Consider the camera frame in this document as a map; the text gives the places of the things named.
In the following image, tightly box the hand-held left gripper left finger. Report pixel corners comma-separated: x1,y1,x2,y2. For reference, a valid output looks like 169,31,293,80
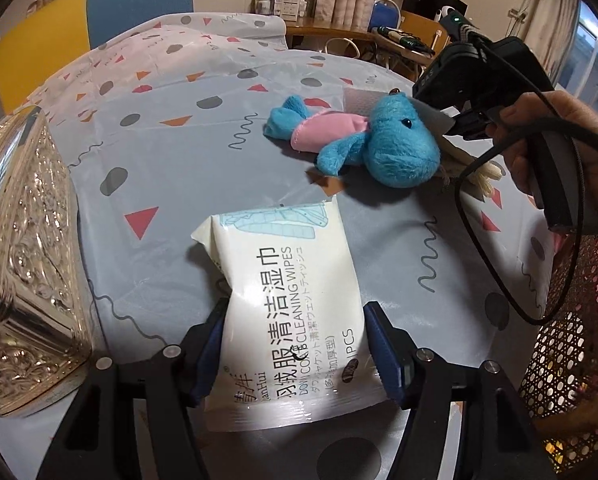
44,297,228,480

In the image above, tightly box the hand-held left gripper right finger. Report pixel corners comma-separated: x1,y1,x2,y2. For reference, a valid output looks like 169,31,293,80
361,301,545,480

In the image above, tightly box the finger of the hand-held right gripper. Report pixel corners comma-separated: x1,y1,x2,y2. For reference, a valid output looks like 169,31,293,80
443,109,487,140

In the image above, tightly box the beige rope toy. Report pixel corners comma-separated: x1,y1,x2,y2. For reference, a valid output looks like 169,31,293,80
441,142,505,198

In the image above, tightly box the blue plush toy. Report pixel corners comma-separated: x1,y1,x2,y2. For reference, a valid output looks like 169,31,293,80
264,94,442,190

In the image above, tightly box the white wet wipes pack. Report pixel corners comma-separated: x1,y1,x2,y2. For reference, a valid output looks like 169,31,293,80
190,199,387,433

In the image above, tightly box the person's right hand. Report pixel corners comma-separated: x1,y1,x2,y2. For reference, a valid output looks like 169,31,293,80
484,90,598,233

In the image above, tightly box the plain beige curtain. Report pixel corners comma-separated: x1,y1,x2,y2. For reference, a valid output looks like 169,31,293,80
524,0,580,106

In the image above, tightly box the blue chair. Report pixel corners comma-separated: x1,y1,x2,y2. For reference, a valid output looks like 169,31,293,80
371,0,402,31

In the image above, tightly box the wooden desk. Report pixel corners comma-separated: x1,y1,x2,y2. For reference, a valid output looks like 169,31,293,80
284,15,435,68

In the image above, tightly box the rattan chair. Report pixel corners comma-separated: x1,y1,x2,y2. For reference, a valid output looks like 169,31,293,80
519,232,598,476

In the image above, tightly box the gold embossed tissue box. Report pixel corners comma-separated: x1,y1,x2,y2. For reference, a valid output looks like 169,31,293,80
0,106,92,418

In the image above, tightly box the printed bed cover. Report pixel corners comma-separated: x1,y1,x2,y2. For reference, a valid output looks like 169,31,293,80
29,12,570,480

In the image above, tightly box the grey yellow blue headboard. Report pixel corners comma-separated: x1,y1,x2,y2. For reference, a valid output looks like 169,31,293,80
0,0,195,116

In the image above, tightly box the black cable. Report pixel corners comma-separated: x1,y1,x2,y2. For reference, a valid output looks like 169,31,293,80
452,42,587,326

